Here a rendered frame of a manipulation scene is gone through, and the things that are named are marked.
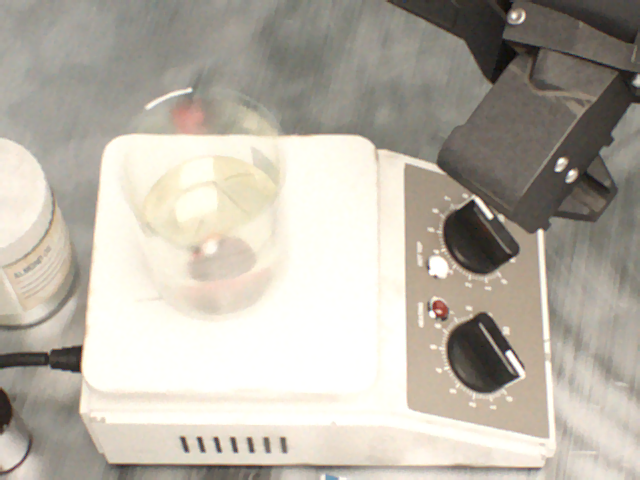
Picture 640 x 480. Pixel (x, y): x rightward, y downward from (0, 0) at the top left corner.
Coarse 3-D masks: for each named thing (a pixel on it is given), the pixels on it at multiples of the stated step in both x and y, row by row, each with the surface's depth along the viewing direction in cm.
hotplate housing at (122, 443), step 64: (384, 192) 63; (384, 256) 62; (384, 320) 60; (384, 384) 59; (128, 448) 62; (192, 448) 62; (256, 448) 62; (320, 448) 61; (384, 448) 61; (448, 448) 61; (512, 448) 61
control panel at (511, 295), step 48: (432, 192) 64; (432, 240) 63; (528, 240) 66; (432, 288) 62; (480, 288) 63; (528, 288) 65; (432, 336) 61; (528, 336) 64; (432, 384) 60; (528, 384) 63; (528, 432) 62
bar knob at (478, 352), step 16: (480, 320) 60; (464, 336) 61; (480, 336) 61; (496, 336) 60; (448, 352) 61; (464, 352) 61; (480, 352) 61; (496, 352) 60; (512, 352) 61; (464, 368) 61; (480, 368) 61; (496, 368) 61; (512, 368) 60; (464, 384) 61; (480, 384) 61; (496, 384) 61
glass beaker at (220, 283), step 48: (192, 96) 54; (240, 96) 54; (144, 144) 55; (192, 144) 57; (240, 144) 57; (144, 192) 57; (144, 240) 54; (240, 240) 53; (288, 240) 57; (192, 288) 55; (240, 288) 56
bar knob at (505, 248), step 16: (464, 208) 63; (480, 208) 63; (448, 224) 64; (464, 224) 64; (480, 224) 63; (496, 224) 63; (448, 240) 63; (464, 240) 64; (480, 240) 63; (496, 240) 63; (512, 240) 63; (464, 256) 63; (480, 256) 64; (496, 256) 63; (512, 256) 63; (480, 272) 64
